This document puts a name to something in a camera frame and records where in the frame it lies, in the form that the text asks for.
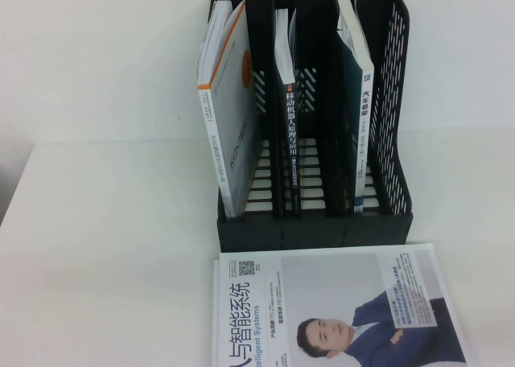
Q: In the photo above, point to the white car suspension book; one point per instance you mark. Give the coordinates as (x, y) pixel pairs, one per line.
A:
(364, 121)

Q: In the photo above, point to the black mobile robot book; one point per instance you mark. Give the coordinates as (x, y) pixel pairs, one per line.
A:
(291, 133)

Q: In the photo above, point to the white book with orange stripe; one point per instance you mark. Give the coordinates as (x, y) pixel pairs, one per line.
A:
(231, 101)

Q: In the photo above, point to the black plastic book stand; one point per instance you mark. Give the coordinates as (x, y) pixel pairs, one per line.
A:
(314, 234)

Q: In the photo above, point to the magazine with man portrait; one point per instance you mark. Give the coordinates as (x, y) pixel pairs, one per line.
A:
(322, 286)

